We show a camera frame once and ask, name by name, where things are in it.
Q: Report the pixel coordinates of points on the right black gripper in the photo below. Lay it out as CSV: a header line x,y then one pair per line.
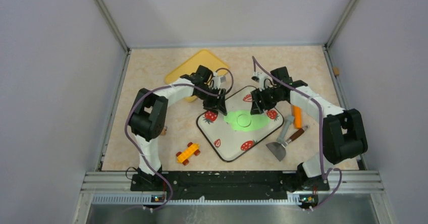
x,y
257,96

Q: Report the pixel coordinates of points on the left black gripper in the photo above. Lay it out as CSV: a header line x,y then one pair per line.
x,y
213,104

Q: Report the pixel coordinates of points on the round green dough wrapper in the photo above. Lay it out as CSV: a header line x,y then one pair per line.
x,y
243,120

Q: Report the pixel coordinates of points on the green dough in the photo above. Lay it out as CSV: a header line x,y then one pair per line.
x,y
257,121

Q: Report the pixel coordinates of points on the white strawberry tray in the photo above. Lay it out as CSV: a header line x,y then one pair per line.
x,y
233,135

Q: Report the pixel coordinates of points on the wooden rolling pin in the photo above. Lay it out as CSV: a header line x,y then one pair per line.
x,y
164,131

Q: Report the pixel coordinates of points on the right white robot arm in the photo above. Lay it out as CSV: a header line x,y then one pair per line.
x,y
342,131

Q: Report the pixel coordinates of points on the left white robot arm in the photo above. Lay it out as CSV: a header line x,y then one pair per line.
x,y
147,117

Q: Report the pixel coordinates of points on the grey plastic tool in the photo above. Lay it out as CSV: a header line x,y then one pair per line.
x,y
287,123

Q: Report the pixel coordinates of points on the yellow tray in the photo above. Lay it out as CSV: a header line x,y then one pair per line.
x,y
202,58

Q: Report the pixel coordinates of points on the yellow toy car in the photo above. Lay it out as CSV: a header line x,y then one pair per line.
x,y
191,150

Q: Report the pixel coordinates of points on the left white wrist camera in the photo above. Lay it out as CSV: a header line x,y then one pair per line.
x,y
217,80

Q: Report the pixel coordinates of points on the metal scraper brown handle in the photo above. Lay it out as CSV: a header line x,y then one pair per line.
x,y
278,148

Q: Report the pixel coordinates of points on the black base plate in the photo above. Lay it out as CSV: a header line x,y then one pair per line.
x,y
229,185

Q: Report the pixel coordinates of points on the aluminium frame rail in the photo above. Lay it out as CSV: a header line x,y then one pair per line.
x,y
114,188

